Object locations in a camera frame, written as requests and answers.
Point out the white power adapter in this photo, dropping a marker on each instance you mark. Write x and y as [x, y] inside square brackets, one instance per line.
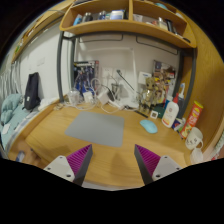
[103, 97]

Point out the white lotion bottle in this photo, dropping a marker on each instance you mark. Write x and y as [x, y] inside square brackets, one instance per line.
[171, 112]

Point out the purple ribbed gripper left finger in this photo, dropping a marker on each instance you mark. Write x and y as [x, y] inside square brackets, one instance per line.
[73, 167]

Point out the black backpack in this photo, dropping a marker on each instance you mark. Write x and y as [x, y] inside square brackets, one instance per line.
[31, 97]

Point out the small white cube clock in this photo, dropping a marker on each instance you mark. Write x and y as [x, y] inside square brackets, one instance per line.
[154, 115]

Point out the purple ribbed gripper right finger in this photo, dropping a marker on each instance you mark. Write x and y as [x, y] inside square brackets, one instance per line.
[153, 167]

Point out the blue robot model box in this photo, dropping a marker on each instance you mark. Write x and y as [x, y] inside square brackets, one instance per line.
[84, 73]

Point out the red chips can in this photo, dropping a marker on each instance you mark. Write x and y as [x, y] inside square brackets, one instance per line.
[192, 119]

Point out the wooden wall shelf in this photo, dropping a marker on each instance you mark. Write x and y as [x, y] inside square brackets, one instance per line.
[184, 38]

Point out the grey mouse pad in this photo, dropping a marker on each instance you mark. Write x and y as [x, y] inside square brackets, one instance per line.
[97, 128]

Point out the white ceramic mug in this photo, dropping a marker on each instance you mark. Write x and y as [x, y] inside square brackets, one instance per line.
[194, 139]

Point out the teal bed pillow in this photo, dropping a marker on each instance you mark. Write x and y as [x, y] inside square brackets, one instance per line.
[8, 107]

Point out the light blue computer mouse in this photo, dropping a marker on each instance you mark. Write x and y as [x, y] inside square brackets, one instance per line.
[149, 126]

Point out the wooden Groot figure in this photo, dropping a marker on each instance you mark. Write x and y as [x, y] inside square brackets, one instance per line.
[148, 96]

